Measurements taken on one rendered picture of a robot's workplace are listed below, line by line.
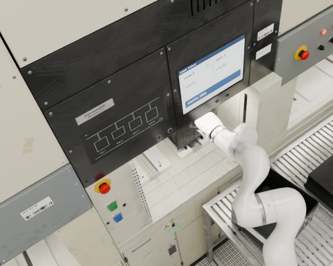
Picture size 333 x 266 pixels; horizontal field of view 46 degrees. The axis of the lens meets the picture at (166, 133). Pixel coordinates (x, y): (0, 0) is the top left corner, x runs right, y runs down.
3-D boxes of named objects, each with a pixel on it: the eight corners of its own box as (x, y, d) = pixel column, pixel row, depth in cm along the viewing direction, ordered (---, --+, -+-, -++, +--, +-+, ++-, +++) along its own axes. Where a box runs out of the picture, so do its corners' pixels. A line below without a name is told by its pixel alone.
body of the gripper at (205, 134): (209, 144, 170) (193, 129, 177) (227, 133, 173) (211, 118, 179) (208, 134, 164) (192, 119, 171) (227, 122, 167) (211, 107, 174)
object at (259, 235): (229, 220, 189) (230, 203, 176) (265, 184, 199) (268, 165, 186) (276, 259, 175) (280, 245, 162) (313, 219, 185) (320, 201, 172)
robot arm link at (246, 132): (261, 122, 137) (240, 118, 167) (228, 153, 137) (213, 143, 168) (278, 141, 138) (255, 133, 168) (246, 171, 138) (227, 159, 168)
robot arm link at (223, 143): (227, 124, 164) (211, 139, 164) (248, 144, 156) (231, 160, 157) (232, 132, 171) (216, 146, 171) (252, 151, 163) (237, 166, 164)
